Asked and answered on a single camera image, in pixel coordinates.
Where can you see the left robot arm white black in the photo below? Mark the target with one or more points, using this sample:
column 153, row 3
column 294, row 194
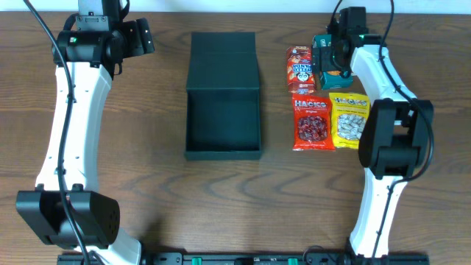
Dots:
column 65, row 208

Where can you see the teal cookies box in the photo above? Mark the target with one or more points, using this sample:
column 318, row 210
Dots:
column 336, row 81

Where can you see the black gift box with lid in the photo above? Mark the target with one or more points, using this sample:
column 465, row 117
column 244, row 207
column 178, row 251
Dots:
column 223, row 106

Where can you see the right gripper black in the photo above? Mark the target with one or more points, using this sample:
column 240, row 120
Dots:
column 325, row 65

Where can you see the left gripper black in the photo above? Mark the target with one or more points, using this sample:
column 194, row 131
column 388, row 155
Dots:
column 139, row 37

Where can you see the red Hacks candy bag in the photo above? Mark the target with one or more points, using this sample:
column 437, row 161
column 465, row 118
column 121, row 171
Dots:
column 312, row 125

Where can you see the yellow Hacks candy bag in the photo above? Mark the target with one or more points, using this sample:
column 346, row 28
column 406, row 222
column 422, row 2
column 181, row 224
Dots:
column 348, row 118

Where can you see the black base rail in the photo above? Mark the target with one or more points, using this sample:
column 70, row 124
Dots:
column 311, row 258

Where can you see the red Hello Panda box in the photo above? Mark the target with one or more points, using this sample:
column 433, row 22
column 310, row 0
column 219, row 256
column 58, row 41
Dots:
column 300, row 77

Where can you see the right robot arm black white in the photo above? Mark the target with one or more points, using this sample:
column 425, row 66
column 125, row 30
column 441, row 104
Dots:
column 397, row 144

